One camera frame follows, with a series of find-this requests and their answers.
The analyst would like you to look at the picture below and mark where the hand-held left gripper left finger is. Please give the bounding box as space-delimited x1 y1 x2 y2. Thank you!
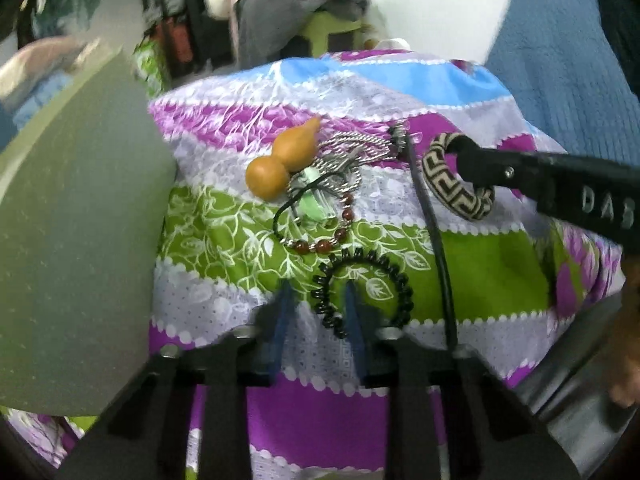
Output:
55 282 297 480

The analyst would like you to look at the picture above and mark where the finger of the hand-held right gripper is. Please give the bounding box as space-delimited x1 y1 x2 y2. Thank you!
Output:
448 135 551 211

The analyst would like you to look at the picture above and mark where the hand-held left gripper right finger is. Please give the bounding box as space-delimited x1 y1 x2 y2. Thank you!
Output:
344 284 581 480

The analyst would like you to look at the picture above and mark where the black beige patterned bangle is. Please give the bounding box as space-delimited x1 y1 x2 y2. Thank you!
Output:
421 131 496 221

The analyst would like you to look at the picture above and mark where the black beaded bracelet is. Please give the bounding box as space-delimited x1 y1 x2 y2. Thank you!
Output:
310 248 415 341

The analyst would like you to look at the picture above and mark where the red beaded bracelet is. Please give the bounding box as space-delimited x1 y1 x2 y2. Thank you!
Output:
282 191 358 256

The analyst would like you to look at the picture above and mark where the black hair stick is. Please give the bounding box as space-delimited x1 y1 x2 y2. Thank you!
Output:
389 122 459 354

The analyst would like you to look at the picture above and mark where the green pendant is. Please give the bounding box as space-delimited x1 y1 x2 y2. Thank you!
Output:
274 167 361 241

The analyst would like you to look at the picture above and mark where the silver chain necklace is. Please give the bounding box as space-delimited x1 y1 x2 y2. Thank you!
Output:
312 129 407 197

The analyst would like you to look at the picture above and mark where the orange wooden gourd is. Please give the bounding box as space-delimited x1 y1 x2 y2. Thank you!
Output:
245 116 322 205

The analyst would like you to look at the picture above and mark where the grey-green cardboard box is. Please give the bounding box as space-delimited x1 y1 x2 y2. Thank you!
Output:
0 47 179 418

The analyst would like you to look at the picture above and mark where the colourful floral patchwork cloth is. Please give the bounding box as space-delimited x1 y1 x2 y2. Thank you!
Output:
5 47 626 480

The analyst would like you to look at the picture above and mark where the blue textured cushion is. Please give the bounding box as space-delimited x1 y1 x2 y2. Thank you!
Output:
484 0 640 162

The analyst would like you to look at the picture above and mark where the green stool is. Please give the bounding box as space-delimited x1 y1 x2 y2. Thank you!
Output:
300 10 369 59

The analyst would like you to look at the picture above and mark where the grey garment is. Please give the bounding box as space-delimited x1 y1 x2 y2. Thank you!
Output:
232 0 374 69

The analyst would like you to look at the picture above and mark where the red suitcase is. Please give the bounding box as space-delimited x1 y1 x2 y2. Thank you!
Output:
150 17 194 77

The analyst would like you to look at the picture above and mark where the light blue cloth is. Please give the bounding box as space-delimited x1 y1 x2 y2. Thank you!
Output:
12 74 68 132

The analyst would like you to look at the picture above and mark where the beige pink cloth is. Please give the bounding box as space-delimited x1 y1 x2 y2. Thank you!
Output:
0 37 102 111

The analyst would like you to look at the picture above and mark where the white bag handle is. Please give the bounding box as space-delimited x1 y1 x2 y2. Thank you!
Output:
374 37 412 54

